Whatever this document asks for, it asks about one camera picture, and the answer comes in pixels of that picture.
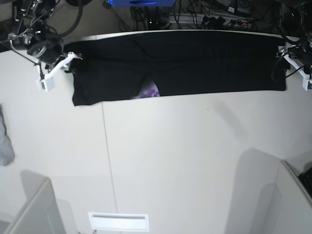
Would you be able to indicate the grey cloth at left edge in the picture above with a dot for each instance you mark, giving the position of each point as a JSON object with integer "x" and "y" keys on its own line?
{"x": 7, "y": 154}

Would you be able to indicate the white partition panel right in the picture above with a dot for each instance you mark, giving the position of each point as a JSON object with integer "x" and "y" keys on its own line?
{"x": 284, "y": 207}

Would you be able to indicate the black T-shirt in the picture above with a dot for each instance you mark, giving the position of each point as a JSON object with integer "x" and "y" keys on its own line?
{"x": 177, "y": 63}

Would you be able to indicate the white partition panel left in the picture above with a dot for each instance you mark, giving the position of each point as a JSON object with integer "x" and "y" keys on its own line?
{"x": 42, "y": 212}

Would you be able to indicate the black keyboard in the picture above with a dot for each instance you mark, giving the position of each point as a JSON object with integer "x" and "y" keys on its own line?
{"x": 306, "y": 180}

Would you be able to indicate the white partition panel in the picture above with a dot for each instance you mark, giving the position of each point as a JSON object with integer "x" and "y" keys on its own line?
{"x": 42, "y": 212}
{"x": 284, "y": 207}

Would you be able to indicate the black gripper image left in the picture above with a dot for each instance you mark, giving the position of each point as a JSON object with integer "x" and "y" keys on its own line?
{"x": 49, "y": 50}

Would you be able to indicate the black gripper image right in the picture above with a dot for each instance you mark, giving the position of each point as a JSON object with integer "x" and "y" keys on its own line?
{"x": 302, "y": 52}

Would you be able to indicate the blue box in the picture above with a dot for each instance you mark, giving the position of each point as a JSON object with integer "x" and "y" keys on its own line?
{"x": 128, "y": 3}

